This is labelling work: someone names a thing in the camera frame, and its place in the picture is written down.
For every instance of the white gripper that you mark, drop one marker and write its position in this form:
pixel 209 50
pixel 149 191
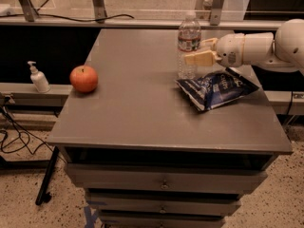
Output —
pixel 230 49

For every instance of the clear plastic water bottle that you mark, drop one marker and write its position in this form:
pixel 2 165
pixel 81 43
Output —
pixel 189 36

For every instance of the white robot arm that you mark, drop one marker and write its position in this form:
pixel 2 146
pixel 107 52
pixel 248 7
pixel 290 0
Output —
pixel 282 51

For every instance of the blue chip bag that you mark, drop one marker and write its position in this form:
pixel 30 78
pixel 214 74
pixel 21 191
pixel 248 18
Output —
pixel 216 89

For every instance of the white pump dispenser bottle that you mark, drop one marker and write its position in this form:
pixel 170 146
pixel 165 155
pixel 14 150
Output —
pixel 38 78

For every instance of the grey drawer cabinet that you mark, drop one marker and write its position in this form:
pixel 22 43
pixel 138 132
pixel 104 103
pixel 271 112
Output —
pixel 145 156

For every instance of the red apple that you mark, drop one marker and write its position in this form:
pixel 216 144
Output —
pixel 84 78

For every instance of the black metal floor stand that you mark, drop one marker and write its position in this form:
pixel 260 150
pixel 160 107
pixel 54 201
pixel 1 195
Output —
pixel 43 195

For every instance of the right metal bracket post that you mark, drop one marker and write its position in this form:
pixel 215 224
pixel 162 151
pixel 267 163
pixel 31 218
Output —
pixel 216 11

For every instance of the metal bracket post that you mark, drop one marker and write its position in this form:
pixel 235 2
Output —
pixel 99 10
pixel 216 11
pixel 28 10

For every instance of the middle metal bracket post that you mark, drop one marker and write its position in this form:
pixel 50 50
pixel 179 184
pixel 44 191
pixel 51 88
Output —
pixel 99 10

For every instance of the left metal bracket post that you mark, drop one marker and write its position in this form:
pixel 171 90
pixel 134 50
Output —
pixel 28 10

